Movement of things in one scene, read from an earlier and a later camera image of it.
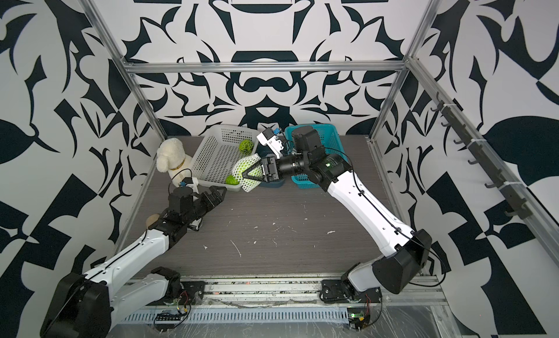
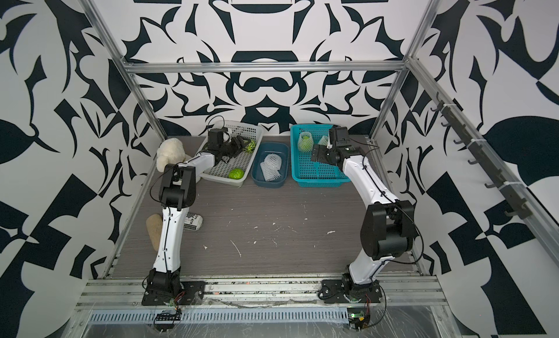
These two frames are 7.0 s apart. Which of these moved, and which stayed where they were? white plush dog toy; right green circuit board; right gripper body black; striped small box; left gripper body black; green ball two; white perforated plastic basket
Moved: right gripper body black; green ball two; left gripper body black
Stayed: right green circuit board; white perforated plastic basket; striped small box; white plush dog toy
